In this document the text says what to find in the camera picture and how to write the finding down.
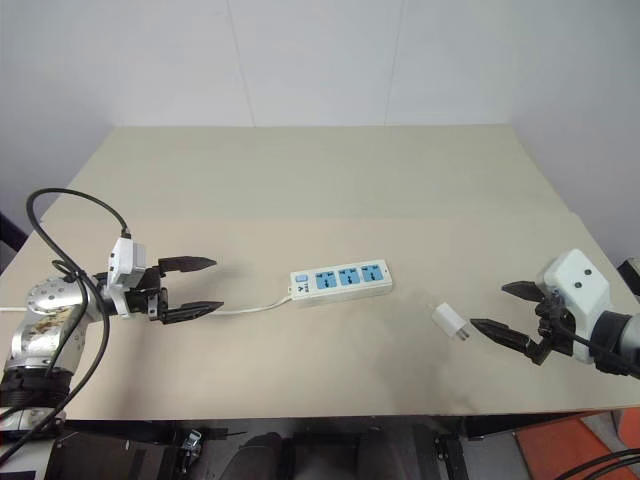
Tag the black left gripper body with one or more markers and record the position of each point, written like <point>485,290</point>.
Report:
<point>145,300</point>

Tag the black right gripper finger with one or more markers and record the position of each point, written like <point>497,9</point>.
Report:
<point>500,334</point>
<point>524,290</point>

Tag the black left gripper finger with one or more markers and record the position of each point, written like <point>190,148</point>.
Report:
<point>192,311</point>
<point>187,263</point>

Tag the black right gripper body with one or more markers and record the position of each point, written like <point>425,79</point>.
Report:
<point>554,320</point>

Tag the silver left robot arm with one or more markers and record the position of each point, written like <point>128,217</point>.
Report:
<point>46,300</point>

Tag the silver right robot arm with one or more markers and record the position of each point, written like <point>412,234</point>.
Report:
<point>620,332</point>

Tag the white plug adapter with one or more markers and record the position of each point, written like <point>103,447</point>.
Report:
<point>447,320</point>

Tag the white power strip blue sockets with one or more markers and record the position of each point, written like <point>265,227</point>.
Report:
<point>340,280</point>

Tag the black object beside table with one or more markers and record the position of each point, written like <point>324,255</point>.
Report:
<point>631,277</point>

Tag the small metal clamp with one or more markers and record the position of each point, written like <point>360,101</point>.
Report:
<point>191,436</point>

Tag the orange floor mat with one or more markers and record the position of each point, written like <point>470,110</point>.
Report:
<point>560,445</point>

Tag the dark rounded shape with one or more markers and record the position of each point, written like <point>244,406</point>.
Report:
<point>267,450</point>

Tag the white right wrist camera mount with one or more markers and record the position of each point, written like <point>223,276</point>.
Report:
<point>577,285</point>

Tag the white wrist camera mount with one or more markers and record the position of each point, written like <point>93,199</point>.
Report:
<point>577,285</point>
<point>125,257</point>

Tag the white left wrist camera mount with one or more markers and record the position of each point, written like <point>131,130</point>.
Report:
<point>125,257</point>

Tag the black flat frame panel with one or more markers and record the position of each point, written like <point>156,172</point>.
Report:
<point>110,452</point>

